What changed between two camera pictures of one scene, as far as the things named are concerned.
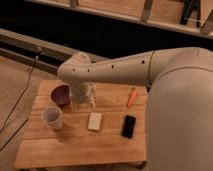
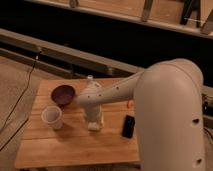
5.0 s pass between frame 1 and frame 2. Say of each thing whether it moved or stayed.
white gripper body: moved
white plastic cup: stayed
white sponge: stayed
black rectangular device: stayed
